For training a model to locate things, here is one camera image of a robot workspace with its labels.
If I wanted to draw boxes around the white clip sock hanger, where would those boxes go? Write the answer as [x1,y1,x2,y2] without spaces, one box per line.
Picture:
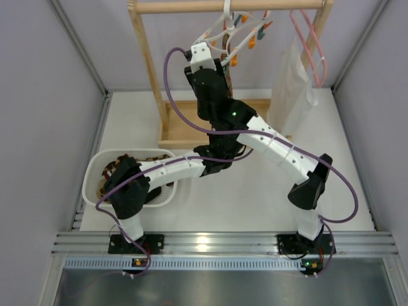
[192,1,272,67]

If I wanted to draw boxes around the black yellow checkered sock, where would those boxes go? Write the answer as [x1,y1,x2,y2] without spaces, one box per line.
[102,154,170,176]

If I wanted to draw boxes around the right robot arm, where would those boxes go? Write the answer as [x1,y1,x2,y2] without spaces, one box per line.
[184,61,333,252]

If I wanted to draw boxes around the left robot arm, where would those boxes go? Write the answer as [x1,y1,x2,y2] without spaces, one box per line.
[103,136,245,243]

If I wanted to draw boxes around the dark socks in basket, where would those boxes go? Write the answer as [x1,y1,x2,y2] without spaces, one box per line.
[96,178,162,204]

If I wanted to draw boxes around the pink clothes hanger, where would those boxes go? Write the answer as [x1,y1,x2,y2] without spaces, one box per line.
[289,10,328,88]

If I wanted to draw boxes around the wooden clothes rack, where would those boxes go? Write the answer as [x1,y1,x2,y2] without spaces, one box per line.
[127,0,333,149]

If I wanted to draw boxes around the clear plastic bag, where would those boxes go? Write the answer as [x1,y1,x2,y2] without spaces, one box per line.
[267,40,318,137]

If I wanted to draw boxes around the white perforated plastic basket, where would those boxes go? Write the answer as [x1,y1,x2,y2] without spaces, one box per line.
[82,149,178,208]

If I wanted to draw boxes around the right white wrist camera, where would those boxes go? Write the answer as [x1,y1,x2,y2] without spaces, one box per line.
[187,42,217,73]

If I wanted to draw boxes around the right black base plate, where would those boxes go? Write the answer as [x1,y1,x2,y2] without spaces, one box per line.
[277,233,336,259]

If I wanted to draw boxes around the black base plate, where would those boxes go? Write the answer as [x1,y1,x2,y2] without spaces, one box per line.
[108,234,164,255]
[277,233,336,259]

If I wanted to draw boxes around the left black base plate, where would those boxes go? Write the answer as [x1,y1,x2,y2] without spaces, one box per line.
[108,234,164,255]

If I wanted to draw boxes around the aluminium mounting rail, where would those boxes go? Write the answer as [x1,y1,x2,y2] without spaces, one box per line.
[51,231,398,274]

